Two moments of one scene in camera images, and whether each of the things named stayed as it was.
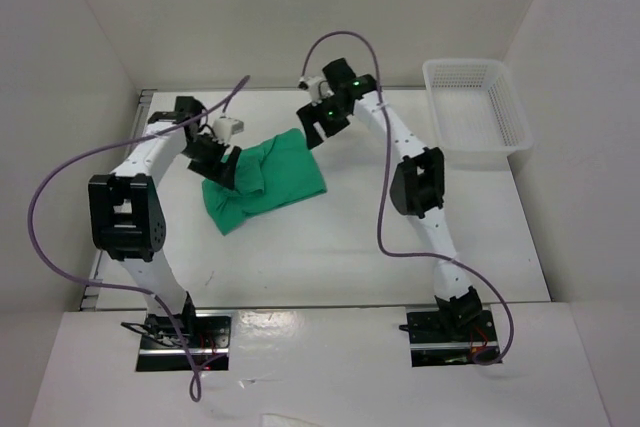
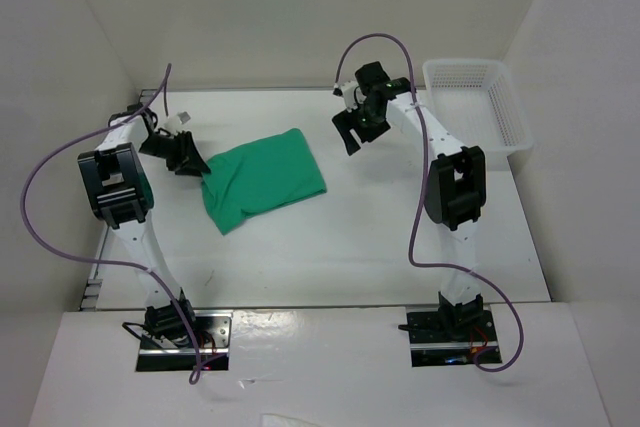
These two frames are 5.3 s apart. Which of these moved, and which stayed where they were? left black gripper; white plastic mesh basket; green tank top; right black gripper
Moved: left black gripper; right black gripper
Stayed: white plastic mesh basket; green tank top
